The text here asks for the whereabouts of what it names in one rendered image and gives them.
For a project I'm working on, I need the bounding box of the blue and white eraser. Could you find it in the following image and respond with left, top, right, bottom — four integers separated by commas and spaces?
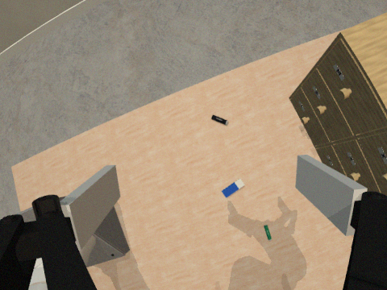
222, 178, 245, 198

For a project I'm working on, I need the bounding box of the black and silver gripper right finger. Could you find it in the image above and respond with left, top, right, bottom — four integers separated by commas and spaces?
295, 155, 387, 290

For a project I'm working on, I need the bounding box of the black aa battery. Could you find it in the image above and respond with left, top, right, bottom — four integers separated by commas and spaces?
211, 115, 228, 125

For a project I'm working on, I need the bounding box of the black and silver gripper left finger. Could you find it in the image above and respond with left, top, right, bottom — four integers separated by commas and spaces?
0, 165, 121, 290

